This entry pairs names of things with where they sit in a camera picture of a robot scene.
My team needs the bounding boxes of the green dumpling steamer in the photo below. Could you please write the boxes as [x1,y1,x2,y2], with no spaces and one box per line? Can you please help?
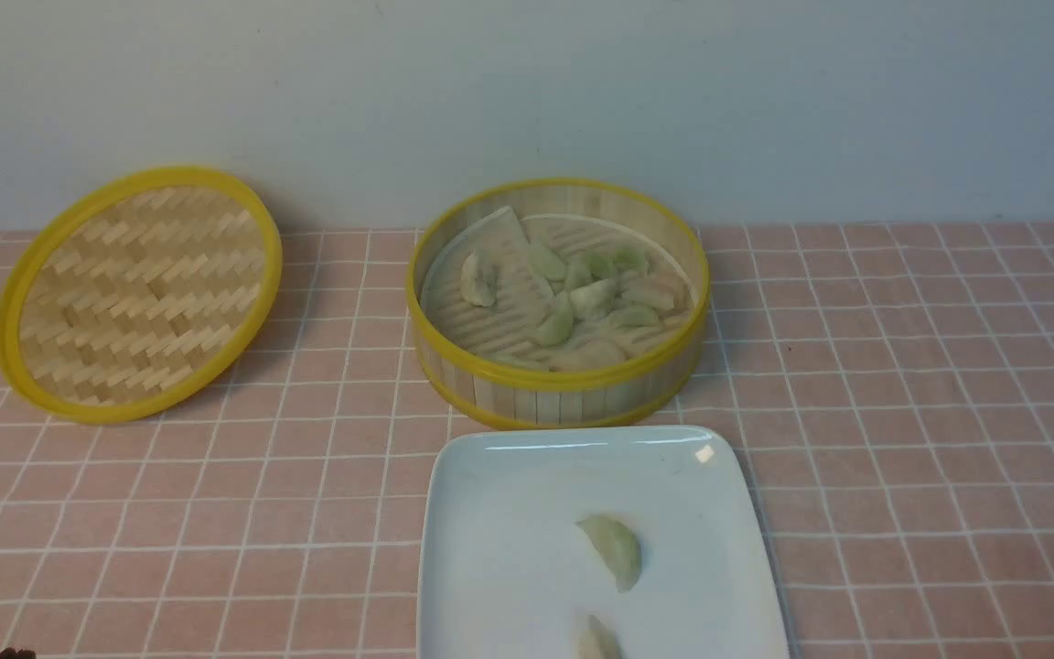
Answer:
[609,304,662,329]
[528,241,568,282]
[530,291,575,349]

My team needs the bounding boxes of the dark object at bottom left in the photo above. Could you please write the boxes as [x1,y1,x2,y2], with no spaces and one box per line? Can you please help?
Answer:
[0,647,38,659]

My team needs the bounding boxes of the green dumpling right front steamer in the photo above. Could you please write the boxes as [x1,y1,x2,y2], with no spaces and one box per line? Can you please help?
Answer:
[609,304,662,329]

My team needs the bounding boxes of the pale dumpling left in steamer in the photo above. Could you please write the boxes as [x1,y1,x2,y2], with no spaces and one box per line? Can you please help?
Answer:
[457,250,497,308]

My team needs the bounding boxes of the pale dumpling at plate edge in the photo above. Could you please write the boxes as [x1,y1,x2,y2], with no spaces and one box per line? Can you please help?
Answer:
[575,614,623,659]

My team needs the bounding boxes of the white square plate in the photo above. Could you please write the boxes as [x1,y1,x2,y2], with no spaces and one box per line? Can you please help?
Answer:
[415,426,791,658]

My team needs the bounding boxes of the pinkish dumpling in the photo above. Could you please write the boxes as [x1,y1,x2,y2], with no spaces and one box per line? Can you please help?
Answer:
[620,272,689,313]

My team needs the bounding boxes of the bamboo steamer basket yellow rims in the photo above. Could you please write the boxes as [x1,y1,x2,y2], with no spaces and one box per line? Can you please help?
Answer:
[406,177,710,429]

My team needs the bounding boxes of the woven bamboo steamer lid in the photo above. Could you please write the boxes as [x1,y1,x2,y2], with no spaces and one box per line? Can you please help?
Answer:
[0,167,284,425]

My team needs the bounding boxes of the green dumpling upper steamer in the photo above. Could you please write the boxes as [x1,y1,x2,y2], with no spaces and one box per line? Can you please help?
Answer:
[528,241,568,282]

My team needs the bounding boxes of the green dumpling centre front steamer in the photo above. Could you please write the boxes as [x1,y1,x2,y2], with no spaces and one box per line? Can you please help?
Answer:
[530,291,575,349]

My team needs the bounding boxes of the pink tablecloth with white grid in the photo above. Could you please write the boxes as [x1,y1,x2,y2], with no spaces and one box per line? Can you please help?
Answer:
[0,222,1054,658]

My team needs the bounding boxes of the pale green dumpling on plate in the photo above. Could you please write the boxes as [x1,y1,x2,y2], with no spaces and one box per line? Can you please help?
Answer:
[575,513,643,593]

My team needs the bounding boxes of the white-green dumpling steamer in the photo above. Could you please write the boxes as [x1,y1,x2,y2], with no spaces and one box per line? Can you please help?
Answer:
[568,278,618,321]

